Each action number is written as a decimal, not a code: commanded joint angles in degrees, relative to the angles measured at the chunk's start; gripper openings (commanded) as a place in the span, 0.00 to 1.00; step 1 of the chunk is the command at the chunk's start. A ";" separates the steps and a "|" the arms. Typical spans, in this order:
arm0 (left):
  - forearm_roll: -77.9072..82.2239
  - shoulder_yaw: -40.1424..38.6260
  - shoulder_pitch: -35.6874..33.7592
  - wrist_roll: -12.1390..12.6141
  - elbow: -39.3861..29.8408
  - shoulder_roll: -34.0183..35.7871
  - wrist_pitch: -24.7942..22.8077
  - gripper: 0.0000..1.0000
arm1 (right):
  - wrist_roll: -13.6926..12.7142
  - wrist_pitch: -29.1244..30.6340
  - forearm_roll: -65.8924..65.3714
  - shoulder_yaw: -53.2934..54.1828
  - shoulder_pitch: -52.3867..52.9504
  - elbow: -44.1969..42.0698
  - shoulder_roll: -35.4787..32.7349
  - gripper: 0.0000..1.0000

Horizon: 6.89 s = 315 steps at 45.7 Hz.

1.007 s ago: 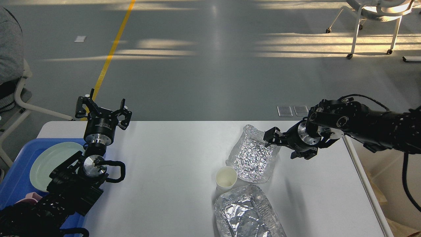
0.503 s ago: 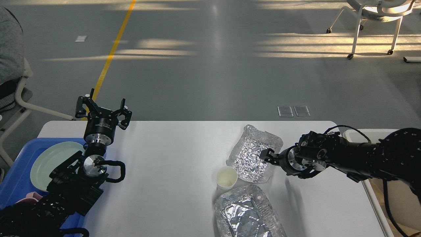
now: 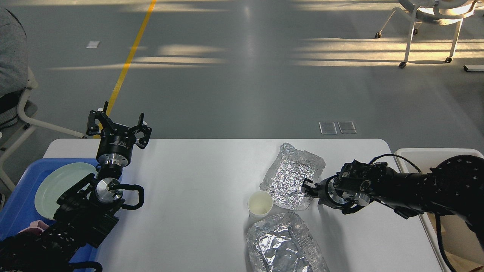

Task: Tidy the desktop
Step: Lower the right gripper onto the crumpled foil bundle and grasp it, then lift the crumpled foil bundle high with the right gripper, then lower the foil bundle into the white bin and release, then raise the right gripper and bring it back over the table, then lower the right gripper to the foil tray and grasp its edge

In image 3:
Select white chair left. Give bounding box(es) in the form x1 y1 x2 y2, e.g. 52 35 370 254
0 68 86 192

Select foil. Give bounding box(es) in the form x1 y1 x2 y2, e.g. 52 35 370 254
259 143 326 210

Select pink mug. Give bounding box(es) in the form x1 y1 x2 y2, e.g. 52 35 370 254
18 220 50 235

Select white plastic bin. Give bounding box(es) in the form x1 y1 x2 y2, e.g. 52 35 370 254
395 148 483 272

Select brown paper bag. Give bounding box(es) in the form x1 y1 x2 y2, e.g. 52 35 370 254
444 251 484 272

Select white floor marker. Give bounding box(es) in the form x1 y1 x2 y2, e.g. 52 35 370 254
86 41 100 49

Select foil container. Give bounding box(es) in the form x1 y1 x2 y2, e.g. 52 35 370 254
247 212 329 272

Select white office chair right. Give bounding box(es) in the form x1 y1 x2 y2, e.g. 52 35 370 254
375 0 478 69

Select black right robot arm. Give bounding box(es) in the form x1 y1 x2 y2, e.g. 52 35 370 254
301 155 484 272

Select clear floor plate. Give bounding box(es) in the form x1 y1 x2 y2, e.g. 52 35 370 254
319 122 338 135
338 122 357 134

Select light green plate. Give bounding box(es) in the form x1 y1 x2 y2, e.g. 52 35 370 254
34 162 96 220

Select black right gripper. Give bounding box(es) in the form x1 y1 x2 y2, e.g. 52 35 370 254
301 176 350 209

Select white paper cup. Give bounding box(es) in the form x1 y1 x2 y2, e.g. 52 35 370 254
247 190 273 218

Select blue plastic tray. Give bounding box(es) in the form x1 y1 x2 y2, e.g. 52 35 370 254
0 158 114 272

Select person in grey sweater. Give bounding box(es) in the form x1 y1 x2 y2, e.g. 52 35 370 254
0 7 28 129

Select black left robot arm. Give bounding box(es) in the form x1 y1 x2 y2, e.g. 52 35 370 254
1 102 152 272

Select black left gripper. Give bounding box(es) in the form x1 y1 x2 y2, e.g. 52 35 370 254
86 101 152 167

